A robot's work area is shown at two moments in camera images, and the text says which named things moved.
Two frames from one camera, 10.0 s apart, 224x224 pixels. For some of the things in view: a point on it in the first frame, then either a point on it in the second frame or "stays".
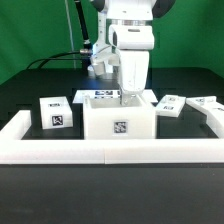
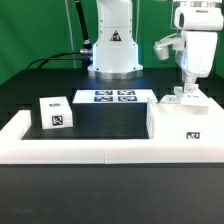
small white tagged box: x=56 y=113 stays
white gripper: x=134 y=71 -> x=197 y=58
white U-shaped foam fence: x=15 y=149 stays
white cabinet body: x=104 y=118 -> x=184 y=121
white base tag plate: x=81 y=94 stays
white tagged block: x=170 y=106 -> x=191 y=95
